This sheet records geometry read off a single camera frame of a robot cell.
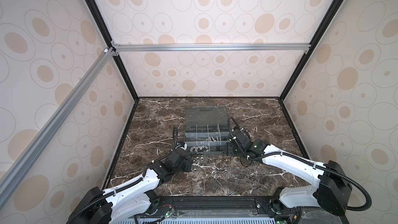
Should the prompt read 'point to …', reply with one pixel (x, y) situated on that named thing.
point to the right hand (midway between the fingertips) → (229, 148)
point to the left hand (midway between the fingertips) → (195, 160)
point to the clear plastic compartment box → (207, 131)
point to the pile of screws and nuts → (200, 159)
